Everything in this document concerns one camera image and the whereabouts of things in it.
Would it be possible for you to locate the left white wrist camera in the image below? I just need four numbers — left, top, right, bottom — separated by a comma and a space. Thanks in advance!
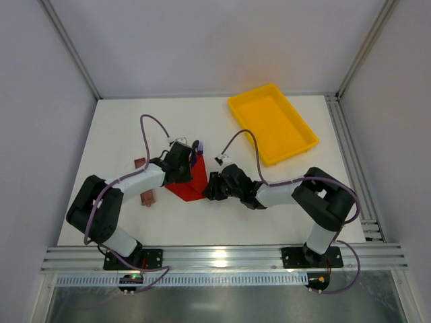
168, 137, 188, 146

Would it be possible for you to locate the yellow plastic bin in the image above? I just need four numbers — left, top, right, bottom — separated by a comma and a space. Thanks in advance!
227, 83, 319, 167

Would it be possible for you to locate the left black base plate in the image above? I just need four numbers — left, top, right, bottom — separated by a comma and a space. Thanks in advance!
103, 248, 164, 271

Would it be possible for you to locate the right side aluminium rail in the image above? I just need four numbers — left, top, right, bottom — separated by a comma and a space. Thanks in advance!
325, 95, 387, 243

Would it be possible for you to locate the left frame post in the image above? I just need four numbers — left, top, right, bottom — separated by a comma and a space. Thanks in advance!
38, 0, 102, 100

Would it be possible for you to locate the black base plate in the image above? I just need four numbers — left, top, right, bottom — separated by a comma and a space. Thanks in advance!
103, 248, 164, 271
281, 245, 343, 269

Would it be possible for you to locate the slotted cable duct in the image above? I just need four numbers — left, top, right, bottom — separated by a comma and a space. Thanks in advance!
55, 272, 308, 287

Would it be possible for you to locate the purple plastic fork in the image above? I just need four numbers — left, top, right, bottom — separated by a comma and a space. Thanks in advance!
197, 141, 203, 155

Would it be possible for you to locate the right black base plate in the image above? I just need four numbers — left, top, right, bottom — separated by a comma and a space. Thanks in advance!
281, 245, 343, 269

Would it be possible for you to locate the dark blue plastic spoon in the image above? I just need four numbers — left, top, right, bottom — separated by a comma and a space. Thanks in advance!
191, 140, 199, 151

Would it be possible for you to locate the aluminium rail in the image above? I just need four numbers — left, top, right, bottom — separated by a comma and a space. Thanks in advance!
40, 242, 408, 273
325, 95, 387, 243

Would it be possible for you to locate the right frame post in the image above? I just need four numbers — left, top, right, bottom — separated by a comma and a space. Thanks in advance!
336, 0, 399, 100

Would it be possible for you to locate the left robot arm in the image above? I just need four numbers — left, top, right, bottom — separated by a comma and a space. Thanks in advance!
66, 141, 193, 266

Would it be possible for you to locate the frame post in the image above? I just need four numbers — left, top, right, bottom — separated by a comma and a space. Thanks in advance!
336, 0, 399, 100
38, 0, 102, 100

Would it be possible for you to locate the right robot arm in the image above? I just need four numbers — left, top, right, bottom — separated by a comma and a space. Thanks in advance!
203, 164, 360, 266

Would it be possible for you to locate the brown utensil tray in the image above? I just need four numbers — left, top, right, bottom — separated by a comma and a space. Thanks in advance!
133, 157, 156, 207

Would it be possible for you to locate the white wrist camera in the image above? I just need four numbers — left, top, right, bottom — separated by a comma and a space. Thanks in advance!
168, 137, 188, 146
214, 153, 230, 167

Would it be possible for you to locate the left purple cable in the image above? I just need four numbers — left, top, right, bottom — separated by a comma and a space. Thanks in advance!
83, 114, 179, 292

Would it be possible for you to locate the front aluminium rail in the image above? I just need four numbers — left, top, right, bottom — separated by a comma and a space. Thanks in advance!
40, 242, 408, 273

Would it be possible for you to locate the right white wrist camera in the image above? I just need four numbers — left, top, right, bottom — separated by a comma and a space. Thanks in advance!
214, 153, 230, 167

